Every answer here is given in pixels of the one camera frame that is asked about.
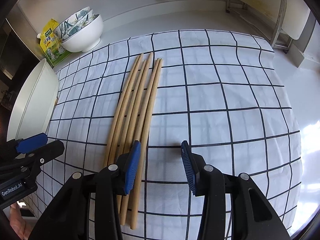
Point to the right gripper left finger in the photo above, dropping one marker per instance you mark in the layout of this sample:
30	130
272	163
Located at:
115	180

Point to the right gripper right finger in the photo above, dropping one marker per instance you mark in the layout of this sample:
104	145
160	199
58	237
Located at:
207	181

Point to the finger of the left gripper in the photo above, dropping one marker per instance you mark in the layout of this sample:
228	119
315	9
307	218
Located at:
42	155
30	144

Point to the person's left hand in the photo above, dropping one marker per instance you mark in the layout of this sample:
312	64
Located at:
19	225

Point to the large white plate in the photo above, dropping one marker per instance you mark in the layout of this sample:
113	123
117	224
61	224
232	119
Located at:
35	102

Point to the white checkered cloth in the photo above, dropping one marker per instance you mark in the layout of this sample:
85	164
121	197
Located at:
217	90

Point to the yellow seasoning pouch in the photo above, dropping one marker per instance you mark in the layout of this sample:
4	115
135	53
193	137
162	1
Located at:
50	43

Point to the upper blue floral bowl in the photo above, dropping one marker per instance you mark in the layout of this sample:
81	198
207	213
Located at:
68	23

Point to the blue floral bowl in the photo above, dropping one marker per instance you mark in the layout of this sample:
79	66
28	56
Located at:
83	22
68	23

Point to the white ceramic bowl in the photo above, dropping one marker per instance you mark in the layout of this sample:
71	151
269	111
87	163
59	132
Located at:
86	38

